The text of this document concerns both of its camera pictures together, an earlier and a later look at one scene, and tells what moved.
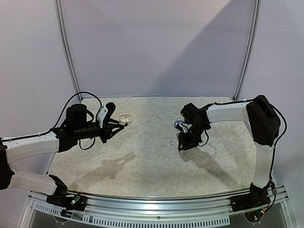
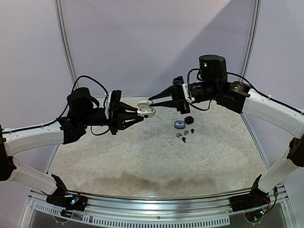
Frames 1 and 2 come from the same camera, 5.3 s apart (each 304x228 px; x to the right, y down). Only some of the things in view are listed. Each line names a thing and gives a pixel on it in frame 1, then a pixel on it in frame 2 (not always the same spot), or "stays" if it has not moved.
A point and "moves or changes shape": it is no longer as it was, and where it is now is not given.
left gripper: (107, 132) → (117, 118)
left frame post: (67, 48) stays
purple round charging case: (175, 124) stays
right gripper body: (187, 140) → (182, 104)
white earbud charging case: (125, 118) moves or changes shape
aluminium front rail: (144, 205) stays
